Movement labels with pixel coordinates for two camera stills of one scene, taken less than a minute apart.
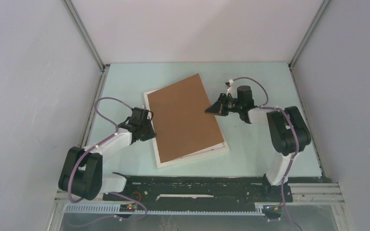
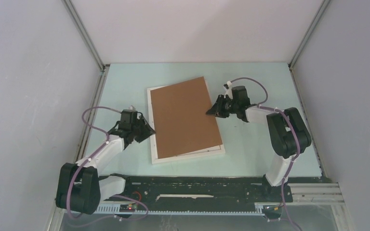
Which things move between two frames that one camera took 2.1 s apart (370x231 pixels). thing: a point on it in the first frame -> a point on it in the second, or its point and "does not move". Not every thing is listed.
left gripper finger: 148,119 -> 147,127
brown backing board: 179,121 does not move
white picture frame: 151,91 -> 215,150
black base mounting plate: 199,190 does not move
